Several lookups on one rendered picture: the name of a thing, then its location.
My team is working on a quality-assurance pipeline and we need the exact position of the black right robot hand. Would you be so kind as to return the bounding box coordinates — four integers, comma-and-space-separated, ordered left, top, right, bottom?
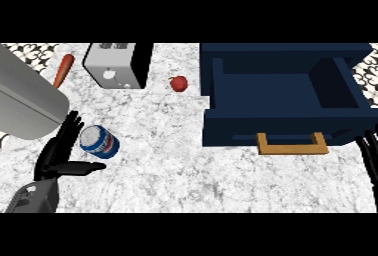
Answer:
354, 123, 378, 214

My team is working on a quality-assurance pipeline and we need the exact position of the blue and white can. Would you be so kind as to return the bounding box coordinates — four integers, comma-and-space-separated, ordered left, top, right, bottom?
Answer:
78, 124, 121, 160

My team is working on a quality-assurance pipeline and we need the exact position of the dark blue cabinet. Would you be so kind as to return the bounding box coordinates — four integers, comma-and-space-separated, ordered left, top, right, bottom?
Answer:
199, 43, 375, 100

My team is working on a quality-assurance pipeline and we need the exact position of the wooden drawer handle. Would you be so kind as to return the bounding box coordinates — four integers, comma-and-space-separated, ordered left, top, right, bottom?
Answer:
255, 131, 331, 156

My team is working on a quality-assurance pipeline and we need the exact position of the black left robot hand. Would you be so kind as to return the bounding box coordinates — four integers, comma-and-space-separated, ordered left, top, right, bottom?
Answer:
32, 110, 108, 182

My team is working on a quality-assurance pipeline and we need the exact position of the red apple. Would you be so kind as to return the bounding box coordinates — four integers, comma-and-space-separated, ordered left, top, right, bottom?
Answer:
168, 75, 190, 93

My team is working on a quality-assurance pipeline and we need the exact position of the dark blue open drawer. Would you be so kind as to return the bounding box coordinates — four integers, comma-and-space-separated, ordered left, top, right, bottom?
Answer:
201, 57, 378, 148

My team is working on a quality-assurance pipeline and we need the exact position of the silver toaster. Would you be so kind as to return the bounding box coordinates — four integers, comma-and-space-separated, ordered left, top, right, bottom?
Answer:
81, 43, 155, 90

